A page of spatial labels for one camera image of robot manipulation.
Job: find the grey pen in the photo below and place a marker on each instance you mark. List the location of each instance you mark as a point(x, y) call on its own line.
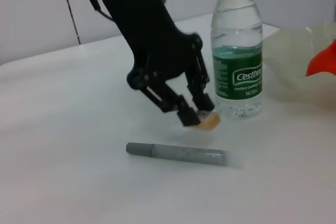
point(178, 153)

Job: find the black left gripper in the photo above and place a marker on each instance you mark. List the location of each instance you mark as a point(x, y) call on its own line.
point(152, 37)

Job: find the red-orange toy fruit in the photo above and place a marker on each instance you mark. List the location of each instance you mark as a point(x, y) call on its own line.
point(323, 61)

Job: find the beige eraser with barcode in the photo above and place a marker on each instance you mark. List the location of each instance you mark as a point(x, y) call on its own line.
point(210, 123)

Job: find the clear water bottle green label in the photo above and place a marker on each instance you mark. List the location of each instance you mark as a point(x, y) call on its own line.
point(236, 51)

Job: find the clear wavy glass fruit plate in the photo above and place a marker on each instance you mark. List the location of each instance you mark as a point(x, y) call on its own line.
point(288, 64)

